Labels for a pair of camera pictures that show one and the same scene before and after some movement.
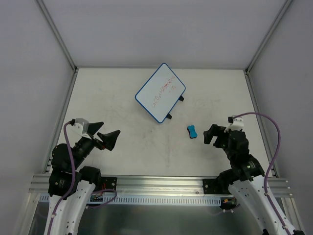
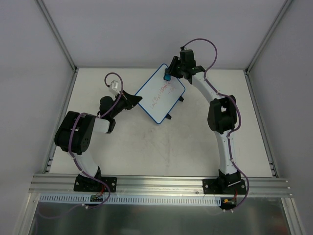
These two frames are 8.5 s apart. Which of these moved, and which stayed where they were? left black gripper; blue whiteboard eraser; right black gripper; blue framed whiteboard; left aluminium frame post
Moved: left black gripper; blue whiteboard eraser; right black gripper
Stayed: left aluminium frame post; blue framed whiteboard
